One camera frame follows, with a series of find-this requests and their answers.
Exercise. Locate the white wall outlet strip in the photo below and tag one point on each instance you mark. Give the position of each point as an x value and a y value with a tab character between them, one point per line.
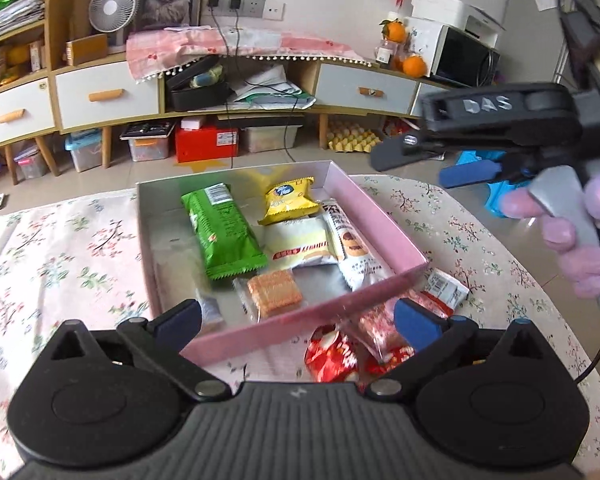
272	10

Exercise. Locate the white barcode snack packet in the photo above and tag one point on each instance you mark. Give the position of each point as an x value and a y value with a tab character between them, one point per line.
450	287

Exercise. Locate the pink cardboard box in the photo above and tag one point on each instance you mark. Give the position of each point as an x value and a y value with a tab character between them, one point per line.
240	345

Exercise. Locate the blue plastic stool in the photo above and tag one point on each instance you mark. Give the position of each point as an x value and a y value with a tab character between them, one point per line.
491	200

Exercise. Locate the pink patterned cloth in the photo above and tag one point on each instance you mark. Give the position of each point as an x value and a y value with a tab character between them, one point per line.
180	42

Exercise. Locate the small clear storage bin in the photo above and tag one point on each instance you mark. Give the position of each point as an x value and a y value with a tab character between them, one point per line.
30	165

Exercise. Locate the pile of loose papers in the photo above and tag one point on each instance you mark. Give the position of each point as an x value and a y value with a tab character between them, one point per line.
265	80

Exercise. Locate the orange fruit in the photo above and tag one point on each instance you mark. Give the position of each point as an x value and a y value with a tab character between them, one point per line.
395	32
414	66

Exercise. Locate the floral tablecloth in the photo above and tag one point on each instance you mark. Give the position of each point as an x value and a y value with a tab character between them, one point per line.
55	270

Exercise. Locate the yellow egg tray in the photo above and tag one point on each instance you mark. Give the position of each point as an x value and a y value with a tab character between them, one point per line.
355	137

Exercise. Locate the long white cookie packet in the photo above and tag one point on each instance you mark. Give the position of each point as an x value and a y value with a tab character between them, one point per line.
352	250

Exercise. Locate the orange-red snack packet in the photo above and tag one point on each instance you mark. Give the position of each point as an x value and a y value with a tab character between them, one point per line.
430	299

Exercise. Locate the long wooden cabinet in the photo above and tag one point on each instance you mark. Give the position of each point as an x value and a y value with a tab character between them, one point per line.
55	10

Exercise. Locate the cream yellow snack packet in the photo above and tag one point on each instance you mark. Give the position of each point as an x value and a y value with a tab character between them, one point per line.
300	242

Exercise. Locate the white desk fan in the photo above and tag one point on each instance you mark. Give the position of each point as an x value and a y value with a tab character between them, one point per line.
112	7

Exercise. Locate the black flat tray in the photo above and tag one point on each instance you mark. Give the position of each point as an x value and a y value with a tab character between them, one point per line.
147	130

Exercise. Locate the person's right hand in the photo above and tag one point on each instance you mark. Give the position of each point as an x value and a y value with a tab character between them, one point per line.
560	235

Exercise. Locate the stack of documents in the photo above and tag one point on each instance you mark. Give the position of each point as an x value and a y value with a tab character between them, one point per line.
15	15

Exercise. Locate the small white pink box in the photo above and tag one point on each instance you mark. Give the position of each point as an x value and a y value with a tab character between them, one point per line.
192	122

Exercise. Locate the white printer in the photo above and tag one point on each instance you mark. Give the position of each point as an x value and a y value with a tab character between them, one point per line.
440	7

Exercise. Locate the blue lidded storage bin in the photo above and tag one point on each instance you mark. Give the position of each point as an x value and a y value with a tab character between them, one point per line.
82	152

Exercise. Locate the green snack packet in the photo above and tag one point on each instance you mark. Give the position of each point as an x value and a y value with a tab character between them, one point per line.
225	230

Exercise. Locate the black white microwave oven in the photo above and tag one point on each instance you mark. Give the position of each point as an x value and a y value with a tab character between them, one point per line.
462	57

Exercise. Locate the black open case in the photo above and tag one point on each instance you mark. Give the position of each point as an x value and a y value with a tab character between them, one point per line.
200	97

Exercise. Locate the yellow round fruit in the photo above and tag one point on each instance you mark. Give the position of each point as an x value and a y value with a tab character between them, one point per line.
17	55

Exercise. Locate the brown cardboard box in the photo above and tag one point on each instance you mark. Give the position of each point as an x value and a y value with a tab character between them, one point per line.
85	50

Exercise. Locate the red triangular snack packet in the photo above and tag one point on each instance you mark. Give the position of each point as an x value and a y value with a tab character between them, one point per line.
330	355

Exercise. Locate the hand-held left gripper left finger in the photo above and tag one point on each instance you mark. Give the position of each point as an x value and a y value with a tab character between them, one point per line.
180	320

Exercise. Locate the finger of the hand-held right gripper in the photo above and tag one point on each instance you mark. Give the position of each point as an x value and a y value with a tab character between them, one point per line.
400	152
470	172

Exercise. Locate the red cardboard box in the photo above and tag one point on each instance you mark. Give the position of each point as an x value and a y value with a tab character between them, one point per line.
205	145

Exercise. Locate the clear packet pink rice bar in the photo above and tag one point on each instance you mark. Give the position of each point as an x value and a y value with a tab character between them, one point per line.
375	330

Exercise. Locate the clear packet orange crackers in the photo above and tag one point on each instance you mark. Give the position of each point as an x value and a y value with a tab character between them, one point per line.
275	292

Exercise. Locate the silver clear snack packet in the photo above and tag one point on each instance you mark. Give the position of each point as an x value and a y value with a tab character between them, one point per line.
212	310

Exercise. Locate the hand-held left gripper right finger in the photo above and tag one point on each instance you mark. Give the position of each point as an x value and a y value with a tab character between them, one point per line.
420	322

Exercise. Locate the clear glass jar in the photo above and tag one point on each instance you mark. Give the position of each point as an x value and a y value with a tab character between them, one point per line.
386	52

